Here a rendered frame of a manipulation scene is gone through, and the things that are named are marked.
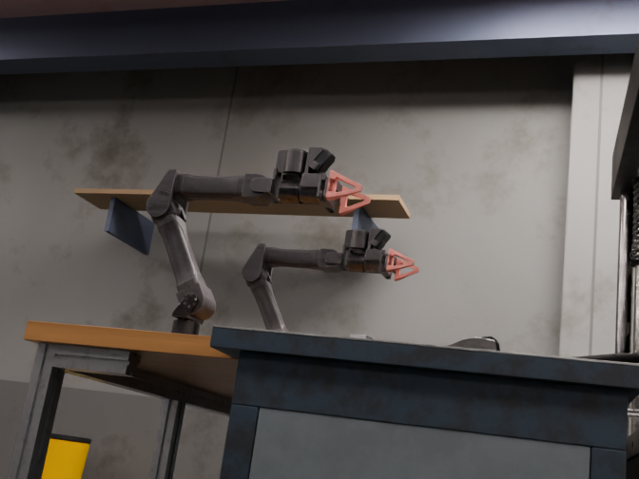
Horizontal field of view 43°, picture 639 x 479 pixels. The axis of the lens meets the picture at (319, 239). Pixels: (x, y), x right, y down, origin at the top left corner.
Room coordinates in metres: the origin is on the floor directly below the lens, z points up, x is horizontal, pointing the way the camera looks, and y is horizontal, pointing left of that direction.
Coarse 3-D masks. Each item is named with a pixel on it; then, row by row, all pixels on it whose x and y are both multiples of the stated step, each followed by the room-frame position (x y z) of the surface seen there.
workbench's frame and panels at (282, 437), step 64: (256, 384) 1.39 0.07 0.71; (320, 384) 1.36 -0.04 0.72; (384, 384) 1.33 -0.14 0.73; (448, 384) 1.30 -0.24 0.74; (512, 384) 1.27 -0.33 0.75; (576, 384) 1.24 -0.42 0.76; (256, 448) 1.39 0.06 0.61; (320, 448) 1.36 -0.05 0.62; (384, 448) 1.33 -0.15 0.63; (448, 448) 1.30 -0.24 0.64; (512, 448) 1.27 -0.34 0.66; (576, 448) 1.24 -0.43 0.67
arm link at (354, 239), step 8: (352, 232) 2.36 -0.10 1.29; (360, 232) 2.34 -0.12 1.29; (368, 232) 2.35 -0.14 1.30; (344, 240) 2.36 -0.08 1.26; (352, 240) 2.35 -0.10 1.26; (360, 240) 2.34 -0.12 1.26; (344, 248) 2.35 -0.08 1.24; (360, 248) 2.35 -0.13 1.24; (328, 256) 2.36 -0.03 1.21; (336, 256) 2.35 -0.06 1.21; (344, 256) 2.36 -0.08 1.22; (344, 264) 2.37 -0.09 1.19
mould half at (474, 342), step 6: (456, 342) 1.89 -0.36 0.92; (462, 342) 1.89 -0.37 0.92; (468, 342) 1.89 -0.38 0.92; (474, 342) 1.88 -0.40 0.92; (480, 342) 1.88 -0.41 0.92; (486, 342) 1.87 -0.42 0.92; (492, 342) 1.87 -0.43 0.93; (474, 348) 1.88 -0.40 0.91; (480, 348) 1.88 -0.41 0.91; (486, 348) 1.87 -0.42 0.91; (492, 348) 1.87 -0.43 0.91
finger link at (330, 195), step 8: (336, 176) 1.71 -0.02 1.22; (328, 184) 1.71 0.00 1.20; (336, 184) 1.72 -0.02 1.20; (352, 184) 1.71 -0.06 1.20; (360, 184) 1.70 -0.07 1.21; (328, 192) 1.71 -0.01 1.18; (336, 192) 1.71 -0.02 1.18; (344, 192) 1.71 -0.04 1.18; (352, 192) 1.70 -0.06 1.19; (320, 200) 1.73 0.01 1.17; (328, 200) 1.72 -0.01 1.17
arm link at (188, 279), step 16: (176, 208) 1.89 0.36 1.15; (160, 224) 1.87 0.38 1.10; (176, 224) 1.87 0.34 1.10; (176, 240) 1.87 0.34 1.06; (176, 256) 1.86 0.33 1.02; (192, 256) 1.87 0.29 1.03; (176, 272) 1.86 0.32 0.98; (192, 272) 1.84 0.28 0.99; (192, 288) 1.83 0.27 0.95; (208, 288) 1.88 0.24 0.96; (208, 304) 1.85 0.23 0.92
